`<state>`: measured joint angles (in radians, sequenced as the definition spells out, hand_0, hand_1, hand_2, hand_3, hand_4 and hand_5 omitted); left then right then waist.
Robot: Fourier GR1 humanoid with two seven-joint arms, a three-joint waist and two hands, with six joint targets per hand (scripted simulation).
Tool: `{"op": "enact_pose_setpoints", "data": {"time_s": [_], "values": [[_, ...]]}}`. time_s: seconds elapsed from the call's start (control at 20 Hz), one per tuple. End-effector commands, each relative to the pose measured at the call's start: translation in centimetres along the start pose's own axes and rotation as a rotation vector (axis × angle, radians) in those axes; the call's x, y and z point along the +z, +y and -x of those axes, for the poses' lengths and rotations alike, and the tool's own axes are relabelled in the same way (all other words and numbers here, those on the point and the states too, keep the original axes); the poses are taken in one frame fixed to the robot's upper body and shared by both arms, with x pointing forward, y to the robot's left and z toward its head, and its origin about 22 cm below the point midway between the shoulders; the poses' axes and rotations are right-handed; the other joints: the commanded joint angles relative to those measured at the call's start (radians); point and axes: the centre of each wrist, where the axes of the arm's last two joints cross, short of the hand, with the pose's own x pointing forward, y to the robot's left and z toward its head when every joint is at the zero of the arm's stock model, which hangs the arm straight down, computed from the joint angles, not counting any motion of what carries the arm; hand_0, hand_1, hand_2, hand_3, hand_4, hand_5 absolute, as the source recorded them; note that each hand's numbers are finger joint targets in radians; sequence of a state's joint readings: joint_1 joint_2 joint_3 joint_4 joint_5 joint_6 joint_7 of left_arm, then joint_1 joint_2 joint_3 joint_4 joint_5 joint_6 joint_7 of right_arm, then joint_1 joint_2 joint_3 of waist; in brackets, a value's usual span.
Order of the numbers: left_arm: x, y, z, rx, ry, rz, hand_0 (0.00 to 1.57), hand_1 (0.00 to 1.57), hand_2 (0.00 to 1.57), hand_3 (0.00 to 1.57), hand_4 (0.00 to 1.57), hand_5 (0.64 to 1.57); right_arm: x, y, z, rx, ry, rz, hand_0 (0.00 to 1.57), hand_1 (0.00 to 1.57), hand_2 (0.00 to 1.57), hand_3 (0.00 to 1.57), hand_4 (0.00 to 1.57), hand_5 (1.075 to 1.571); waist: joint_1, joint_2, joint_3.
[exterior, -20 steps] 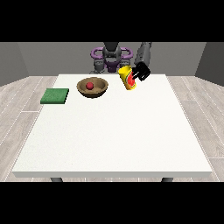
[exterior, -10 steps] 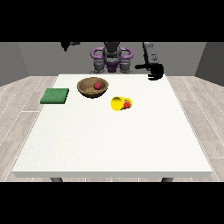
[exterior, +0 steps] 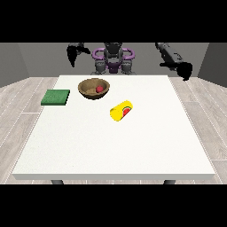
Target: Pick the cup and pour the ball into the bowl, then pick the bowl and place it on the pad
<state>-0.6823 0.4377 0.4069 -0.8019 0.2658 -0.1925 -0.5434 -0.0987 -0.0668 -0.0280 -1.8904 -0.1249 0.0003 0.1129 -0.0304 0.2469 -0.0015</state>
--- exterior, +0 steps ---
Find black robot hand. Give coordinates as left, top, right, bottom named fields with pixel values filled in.
left=66, top=43, right=91, bottom=68
left=159, top=61, right=193, bottom=82

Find brown wooden bowl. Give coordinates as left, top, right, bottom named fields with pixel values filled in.
left=77, top=77, right=111, bottom=100

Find green square pad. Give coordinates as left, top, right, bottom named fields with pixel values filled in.
left=40, top=89, right=71, bottom=106

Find yellow cup with melon print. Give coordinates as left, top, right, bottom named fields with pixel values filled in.
left=109, top=99, right=134, bottom=122

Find grey robot trunk purple rings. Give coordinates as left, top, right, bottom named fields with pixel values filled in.
left=90, top=43, right=137, bottom=75

